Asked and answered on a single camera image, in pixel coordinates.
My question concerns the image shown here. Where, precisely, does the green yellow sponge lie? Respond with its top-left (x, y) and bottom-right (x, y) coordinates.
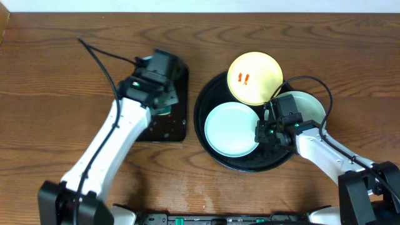
top-left (154, 106), bottom-right (171, 116)

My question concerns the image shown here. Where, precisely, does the light green plate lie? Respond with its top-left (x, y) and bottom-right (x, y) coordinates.
top-left (204, 102), bottom-right (259, 158)
top-left (263, 91), bottom-right (326, 128)

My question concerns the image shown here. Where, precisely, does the light green plate front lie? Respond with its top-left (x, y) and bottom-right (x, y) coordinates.
top-left (204, 102), bottom-right (259, 158)

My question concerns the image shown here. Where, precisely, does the yellow plate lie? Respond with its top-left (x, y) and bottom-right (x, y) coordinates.
top-left (227, 52), bottom-right (283, 106)

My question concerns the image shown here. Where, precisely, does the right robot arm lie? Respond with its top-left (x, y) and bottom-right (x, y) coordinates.
top-left (255, 120), bottom-right (399, 224)

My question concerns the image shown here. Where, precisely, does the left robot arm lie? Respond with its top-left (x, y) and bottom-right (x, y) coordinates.
top-left (38, 76), bottom-right (164, 224)

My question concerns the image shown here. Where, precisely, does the black round tray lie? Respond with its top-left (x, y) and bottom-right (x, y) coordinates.
top-left (194, 72), bottom-right (294, 173)

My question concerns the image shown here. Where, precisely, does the black rectangular tray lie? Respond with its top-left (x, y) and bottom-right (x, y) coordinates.
top-left (137, 65), bottom-right (189, 143)

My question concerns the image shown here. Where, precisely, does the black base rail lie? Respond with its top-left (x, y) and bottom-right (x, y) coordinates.
top-left (109, 204), bottom-right (313, 225)

